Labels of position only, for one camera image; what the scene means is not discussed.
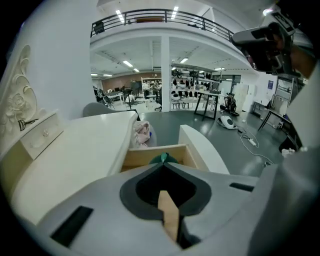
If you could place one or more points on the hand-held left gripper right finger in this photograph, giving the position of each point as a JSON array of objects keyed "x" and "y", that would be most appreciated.
[{"x": 220, "y": 200}]

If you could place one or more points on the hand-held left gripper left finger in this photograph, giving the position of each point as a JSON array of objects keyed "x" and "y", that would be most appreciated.
[{"x": 100, "y": 212}]

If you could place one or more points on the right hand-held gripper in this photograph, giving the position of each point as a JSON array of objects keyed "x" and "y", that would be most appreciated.
[{"x": 262, "y": 60}]

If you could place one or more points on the wooden small drawer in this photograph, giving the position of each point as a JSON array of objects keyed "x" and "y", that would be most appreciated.
[{"x": 200, "y": 147}]

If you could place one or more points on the white dressing table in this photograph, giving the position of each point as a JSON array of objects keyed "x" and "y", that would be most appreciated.
[{"x": 75, "y": 155}]

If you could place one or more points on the small green object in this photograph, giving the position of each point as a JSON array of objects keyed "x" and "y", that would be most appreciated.
[{"x": 156, "y": 160}]

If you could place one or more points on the person's right forearm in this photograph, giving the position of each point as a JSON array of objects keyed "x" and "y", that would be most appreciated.
[{"x": 305, "y": 62}]

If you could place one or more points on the blue poster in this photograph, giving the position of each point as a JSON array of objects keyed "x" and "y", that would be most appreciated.
[{"x": 271, "y": 84}]

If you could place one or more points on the white lockers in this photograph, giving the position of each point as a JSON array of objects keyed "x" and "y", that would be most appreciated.
[{"x": 245, "y": 97}]

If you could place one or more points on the white power strip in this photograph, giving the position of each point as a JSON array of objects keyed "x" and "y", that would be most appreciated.
[{"x": 252, "y": 141}]

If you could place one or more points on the white table black legs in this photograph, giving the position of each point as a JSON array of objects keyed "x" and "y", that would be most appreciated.
[{"x": 212, "y": 93}]

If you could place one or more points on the white shelving with robots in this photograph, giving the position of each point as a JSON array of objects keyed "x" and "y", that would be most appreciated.
[{"x": 190, "y": 85}]

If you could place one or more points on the white floor robot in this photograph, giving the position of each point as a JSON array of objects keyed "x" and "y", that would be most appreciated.
[{"x": 227, "y": 122}]

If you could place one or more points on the white cloth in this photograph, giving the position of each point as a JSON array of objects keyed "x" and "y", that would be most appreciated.
[{"x": 287, "y": 152}]

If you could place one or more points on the black railing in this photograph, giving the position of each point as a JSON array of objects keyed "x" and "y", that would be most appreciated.
[{"x": 165, "y": 16}]

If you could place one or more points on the pink cloth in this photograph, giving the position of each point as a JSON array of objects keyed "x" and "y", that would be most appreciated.
[{"x": 140, "y": 132}]

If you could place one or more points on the white knobbed mirror-base unit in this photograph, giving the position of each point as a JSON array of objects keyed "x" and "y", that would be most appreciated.
[{"x": 42, "y": 140}]

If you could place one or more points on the grey upholstered chair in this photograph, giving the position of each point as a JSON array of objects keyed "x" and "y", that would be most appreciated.
[{"x": 97, "y": 110}]

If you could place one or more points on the white open shelf unit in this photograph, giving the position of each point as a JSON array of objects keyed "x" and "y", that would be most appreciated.
[{"x": 150, "y": 80}]

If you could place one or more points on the black office chair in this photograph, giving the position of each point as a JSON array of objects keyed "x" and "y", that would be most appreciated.
[{"x": 158, "y": 103}]

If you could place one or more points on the black pole stand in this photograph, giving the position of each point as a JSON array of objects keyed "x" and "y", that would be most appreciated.
[{"x": 130, "y": 100}]

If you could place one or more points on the black mounted box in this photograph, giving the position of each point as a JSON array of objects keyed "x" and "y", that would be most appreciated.
[{"x": 98, "y": 27}]

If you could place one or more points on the black wall screen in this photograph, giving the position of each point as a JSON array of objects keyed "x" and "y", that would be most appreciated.
[{"x": 135, "y": 84}]

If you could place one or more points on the oval mirror white ornate frame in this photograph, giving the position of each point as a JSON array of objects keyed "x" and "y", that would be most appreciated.
[{"x": 17, "y": 100}]

